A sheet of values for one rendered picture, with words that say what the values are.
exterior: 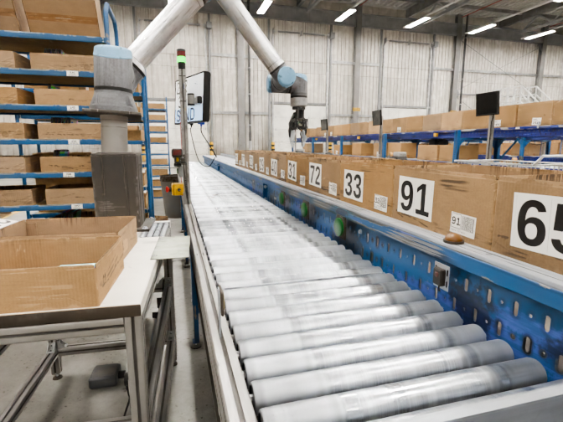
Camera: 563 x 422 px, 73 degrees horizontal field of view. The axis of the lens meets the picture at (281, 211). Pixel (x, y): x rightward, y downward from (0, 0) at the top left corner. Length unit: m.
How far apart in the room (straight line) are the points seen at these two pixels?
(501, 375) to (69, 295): 0.87
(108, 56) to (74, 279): 1.05
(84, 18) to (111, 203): 1.43
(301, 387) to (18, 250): 0.92
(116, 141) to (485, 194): 1.39
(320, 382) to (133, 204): 1.26
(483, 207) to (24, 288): 1.02
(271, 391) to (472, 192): 0.62
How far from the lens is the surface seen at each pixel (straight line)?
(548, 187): 0.84
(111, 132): 1.75
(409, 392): 0.66
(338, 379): 0.67
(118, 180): 1.72
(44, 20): 2.91
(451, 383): 0.70
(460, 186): 1.00
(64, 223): 1.59
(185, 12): 2.05
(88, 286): 0.97
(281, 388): 0.64
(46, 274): 0.98
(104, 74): 1.77
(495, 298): 0.91
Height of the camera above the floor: 1.11
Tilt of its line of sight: 10 degrees down
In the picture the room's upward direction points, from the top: straight up
